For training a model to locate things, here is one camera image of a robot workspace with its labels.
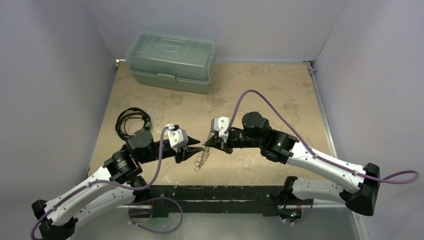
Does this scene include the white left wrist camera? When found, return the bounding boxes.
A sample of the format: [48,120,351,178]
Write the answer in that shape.
[165,123,188,150]

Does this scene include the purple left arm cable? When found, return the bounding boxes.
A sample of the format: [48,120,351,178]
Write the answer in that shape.
[30,124,184,240]

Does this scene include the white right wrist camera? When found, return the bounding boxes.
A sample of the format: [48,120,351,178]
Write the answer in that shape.
[210,116,230,143]

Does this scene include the coiled black cable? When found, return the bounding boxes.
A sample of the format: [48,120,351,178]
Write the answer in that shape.
[115,107,152,142]

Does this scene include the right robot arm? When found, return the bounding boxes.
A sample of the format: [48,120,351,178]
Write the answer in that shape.
[203,111,380,216]

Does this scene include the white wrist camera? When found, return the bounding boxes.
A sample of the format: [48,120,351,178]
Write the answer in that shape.
[165,123,188,150]
[210,116,230,143]

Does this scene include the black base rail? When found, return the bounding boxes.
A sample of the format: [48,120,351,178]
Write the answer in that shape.
[117,184,316,219]

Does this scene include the green plastic toolbox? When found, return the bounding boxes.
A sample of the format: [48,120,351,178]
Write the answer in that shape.
[126,32,216,94]

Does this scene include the aluminium frame rail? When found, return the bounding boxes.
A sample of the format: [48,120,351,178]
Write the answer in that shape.
[304,61,370,240]

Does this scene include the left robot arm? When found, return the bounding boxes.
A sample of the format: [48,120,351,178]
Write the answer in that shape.
[30,124,202,240]

